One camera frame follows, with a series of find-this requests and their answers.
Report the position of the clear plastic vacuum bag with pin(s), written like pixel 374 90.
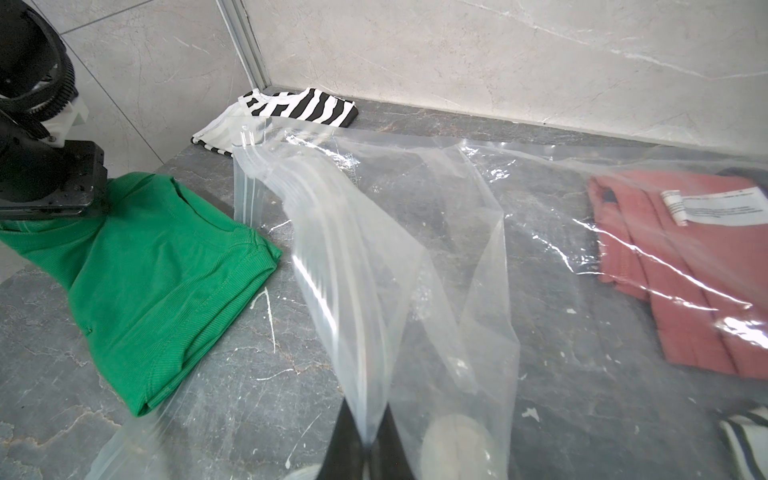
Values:
pixel 456 281

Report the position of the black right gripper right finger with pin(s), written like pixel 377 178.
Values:
pixel 386 457

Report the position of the green shirt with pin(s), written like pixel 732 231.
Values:
pixel 153 284

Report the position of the black white striped tank top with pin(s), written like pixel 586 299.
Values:
pixel 311 105

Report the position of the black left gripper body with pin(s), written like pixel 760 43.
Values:
pixel 40 182

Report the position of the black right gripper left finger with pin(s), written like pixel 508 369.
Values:
pixel 345 455

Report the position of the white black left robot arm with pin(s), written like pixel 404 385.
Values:
pixel 38 78

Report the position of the thin striped white shirt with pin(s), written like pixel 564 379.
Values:
pixel 746 435

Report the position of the red shirt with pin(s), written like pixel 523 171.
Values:
pixel 694 246

